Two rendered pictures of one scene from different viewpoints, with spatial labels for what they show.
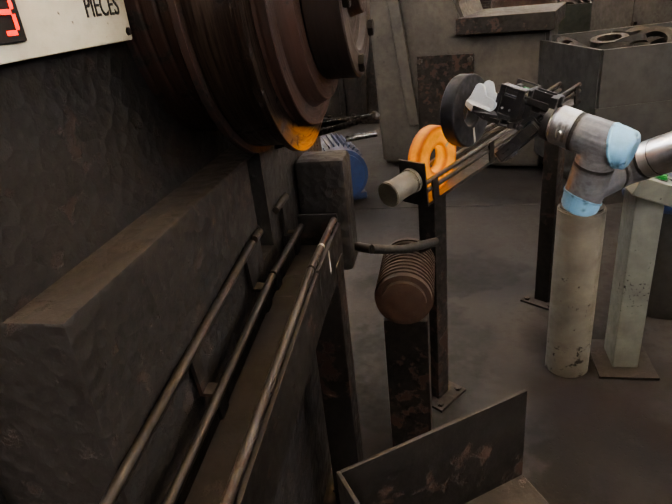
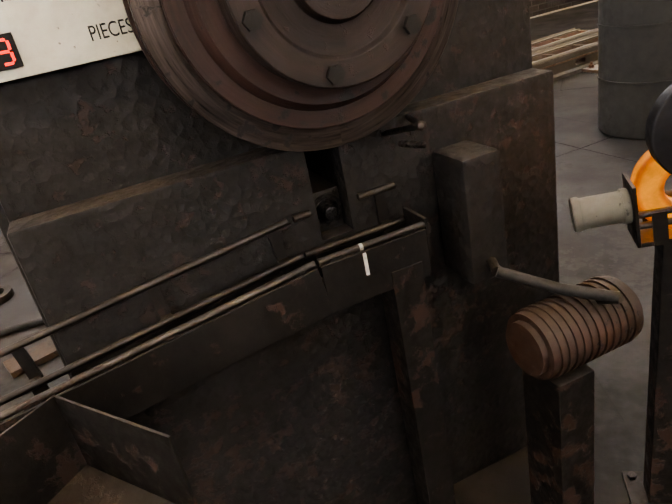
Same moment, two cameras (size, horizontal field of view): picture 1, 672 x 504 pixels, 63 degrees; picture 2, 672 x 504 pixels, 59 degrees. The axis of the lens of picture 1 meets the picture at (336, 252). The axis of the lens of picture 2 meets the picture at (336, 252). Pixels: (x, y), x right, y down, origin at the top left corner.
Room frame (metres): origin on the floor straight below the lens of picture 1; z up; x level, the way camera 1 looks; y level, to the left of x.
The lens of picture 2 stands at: (0.34, -0.70, 1.12)
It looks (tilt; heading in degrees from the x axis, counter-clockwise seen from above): 25 degrees down; 58
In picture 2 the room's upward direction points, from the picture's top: 12 degrees counter-clockwise
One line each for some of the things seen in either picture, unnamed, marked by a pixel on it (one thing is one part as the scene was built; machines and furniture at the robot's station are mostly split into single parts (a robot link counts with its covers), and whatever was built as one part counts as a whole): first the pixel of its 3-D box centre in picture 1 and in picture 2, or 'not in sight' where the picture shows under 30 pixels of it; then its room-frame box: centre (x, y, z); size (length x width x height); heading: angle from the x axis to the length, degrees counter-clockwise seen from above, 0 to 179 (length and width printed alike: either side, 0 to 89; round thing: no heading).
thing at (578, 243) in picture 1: (573, 291); not in sight; (1.33, -0.65, 0.26); 0.12 x 0.12 x 0.52
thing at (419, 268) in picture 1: (409, 350); (575, 414); (1.12, -0.16, 0.27); 0.22 x 0.13 x 0.53; 167
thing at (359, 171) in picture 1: (334, 166); not in sight; (3.12, -0.05, 0.17); 0.57 x 0.31 x 0.34; 7
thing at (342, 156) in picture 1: (326, 211); (469, 212); (1.06, 0.01, 0.68); 0.11 x 0.08 x 0.24; 77
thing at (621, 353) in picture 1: (633, 269); not in sight; (1.33, -0.82, 0.31); 0.24 x 0.16 x 0.62; 167
